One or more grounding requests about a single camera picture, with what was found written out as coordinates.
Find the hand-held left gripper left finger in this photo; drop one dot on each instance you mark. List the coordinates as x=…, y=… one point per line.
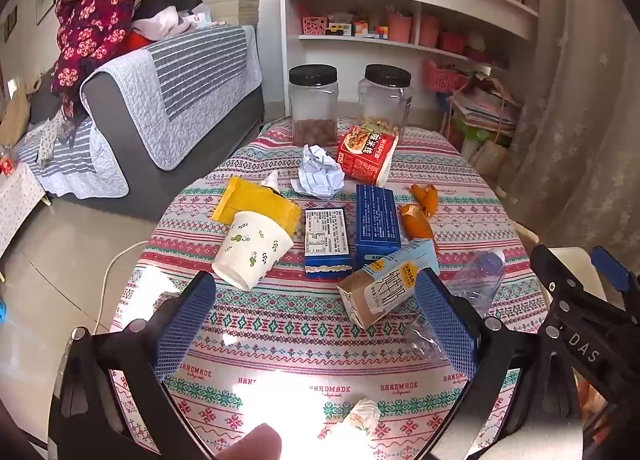
x=187, y=320

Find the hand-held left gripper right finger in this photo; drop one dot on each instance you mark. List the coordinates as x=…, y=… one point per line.
x=445, y=320

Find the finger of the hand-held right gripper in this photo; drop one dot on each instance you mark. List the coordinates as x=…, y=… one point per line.
x=617, y=272
x=585, y=347

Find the small blue wafer box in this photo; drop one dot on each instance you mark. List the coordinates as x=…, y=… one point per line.
x=326, y=240

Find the person's left hand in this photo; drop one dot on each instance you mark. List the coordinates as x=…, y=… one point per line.
x=250, y=445

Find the crushed clear plastic bottle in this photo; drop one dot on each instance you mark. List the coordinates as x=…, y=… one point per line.
x=480, y=280

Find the milk carton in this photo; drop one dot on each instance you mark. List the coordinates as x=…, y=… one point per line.
x=380, y=285

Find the leaf print paper cup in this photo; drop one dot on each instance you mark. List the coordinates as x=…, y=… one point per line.
x=247, y=250

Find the large blue box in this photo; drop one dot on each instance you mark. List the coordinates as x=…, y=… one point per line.
x=377, y=225

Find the printed crumpled napkin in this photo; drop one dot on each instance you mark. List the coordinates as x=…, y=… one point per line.
x=360, y=417

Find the yellow packet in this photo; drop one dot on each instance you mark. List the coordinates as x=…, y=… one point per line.
x=245, y=197

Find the white tissue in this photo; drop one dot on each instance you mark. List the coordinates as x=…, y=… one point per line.
x=271, y=180

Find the star print curtain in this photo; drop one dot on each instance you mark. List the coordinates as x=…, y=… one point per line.
x=575, y=114

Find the red instant noodle cup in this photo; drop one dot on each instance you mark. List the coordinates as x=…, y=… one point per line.
x=365, y=157

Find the blue plastic stool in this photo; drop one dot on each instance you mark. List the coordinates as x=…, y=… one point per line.
x=2, y=312

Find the grey sofa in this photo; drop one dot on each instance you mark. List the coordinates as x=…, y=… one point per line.
x=135, y=139

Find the striped quilted seat cover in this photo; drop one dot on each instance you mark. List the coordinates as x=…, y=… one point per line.
x=85, y=159

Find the crumpled white paper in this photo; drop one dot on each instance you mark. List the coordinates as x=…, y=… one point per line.
x=317, y=172

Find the dotted white cloth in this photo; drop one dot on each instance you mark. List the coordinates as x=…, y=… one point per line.
x=17, y=205

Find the clear jar with peanuts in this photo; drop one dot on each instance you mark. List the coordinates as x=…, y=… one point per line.
x=384, y=99

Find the striped quilted sofa cover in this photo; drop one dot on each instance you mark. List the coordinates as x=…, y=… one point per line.
x=195, y=79

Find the large pink basket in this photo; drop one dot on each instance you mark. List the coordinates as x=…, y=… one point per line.
x=445, y=77

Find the clear jar with brown nuts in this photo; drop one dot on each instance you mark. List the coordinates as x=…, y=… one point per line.
x=314, y=104

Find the pink cup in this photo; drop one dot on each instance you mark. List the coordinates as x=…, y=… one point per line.
x=399, y=27
x=430, y=32

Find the pile of pink clothes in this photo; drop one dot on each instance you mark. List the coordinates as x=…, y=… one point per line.
x=160, y=22

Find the colourful toy cubes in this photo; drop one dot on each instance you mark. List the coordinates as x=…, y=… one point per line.
x=370, y=29

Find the yellow toy car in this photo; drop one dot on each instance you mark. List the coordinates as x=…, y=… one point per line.
x=335, y=30

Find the small pink basket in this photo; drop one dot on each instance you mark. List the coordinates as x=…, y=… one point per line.
x=314, y=25

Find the red floral blanket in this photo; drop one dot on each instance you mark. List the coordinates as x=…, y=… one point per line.
x=100, y=4

